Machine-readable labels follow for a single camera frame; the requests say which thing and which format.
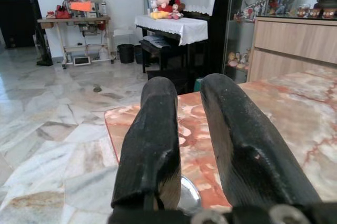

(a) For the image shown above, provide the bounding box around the tall glass display cabinet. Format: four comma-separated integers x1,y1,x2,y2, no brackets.
223,0,257,84

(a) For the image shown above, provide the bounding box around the small plush toys cluster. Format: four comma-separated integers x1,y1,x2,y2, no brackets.
227,50,251,69

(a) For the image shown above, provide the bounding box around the silver metal spoon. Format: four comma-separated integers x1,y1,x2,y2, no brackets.
177,176,203,216

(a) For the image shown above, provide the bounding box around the light wooden cabinet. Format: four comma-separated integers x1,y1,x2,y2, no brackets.
247,16,337,82

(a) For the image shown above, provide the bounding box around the white sewing machine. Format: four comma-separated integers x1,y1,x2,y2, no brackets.
65,0,103,19

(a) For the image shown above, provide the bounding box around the small pink plush doll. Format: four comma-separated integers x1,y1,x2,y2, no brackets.
168,3,186,21

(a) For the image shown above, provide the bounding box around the green box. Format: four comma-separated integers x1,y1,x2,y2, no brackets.
194,77,204,93

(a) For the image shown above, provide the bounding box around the white lace-edged cloth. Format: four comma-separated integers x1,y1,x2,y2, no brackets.
134,14,209,46

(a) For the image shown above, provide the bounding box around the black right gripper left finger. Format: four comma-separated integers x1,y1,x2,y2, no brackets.
110,76,183,211

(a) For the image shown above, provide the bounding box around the red bag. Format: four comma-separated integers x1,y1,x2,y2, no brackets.
55,5,72,19

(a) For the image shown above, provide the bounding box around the orange paper sheet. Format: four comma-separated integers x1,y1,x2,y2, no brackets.
68,0,92,12

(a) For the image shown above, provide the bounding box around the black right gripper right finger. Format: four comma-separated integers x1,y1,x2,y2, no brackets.
200,73,322,209

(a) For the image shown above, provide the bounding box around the dark plastic bucket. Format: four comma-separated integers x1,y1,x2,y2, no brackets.
134,44,144,64

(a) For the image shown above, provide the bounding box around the black plastic bucket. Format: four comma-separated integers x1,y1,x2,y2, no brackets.
117,44,135,64

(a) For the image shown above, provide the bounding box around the black upright piano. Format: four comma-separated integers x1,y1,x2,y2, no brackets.
135,0,247,80

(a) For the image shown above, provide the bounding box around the black piano bench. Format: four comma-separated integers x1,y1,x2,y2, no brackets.
138,35,172,74

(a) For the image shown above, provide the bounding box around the white framed panel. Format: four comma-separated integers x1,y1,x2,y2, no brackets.
73,55,92,66

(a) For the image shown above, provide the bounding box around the wooden sewing table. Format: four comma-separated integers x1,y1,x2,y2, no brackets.
37,15,116,70

